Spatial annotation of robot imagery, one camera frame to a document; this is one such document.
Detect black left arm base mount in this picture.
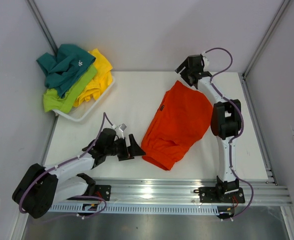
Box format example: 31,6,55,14
68,173,111,202

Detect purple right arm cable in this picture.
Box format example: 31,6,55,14
201,47,255,222

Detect white perforated plastic basket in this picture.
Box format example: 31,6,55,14
52,75,115,123

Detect white slotted cable duct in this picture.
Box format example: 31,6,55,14
48,202,233,216

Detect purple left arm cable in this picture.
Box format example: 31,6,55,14
18,112,107,221

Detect orange shorts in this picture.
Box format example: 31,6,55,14
141,81,213,171

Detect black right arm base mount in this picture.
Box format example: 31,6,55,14
193,179,245,204

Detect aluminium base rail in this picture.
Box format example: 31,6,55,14
95,178,293,207

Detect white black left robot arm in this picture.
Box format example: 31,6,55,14
12,128,146,219

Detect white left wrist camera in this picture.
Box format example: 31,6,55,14
112,123,127,139

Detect yellow shorts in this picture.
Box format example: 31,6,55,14
73,48,113,108

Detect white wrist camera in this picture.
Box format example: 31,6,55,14
112,123,127,139
201,52,210,68

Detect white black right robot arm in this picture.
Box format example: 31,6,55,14
175,54,243,202

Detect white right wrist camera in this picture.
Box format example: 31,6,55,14
201,52,210,68

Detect teal shorts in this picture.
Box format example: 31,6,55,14
36,44,95,98

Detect aluminium frame post right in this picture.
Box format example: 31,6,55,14
242,0,293,80

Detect aluminium frame post left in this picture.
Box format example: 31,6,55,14
25,0,58,54

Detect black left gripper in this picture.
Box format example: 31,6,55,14
105,134,145,161

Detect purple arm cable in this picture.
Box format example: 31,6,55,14
18,112,107,221
201,47,255,222

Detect aluminium frame post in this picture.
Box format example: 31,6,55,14
242,0,293,80
25,0,58,54

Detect lime green shorts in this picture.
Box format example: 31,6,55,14
43,64,97,114

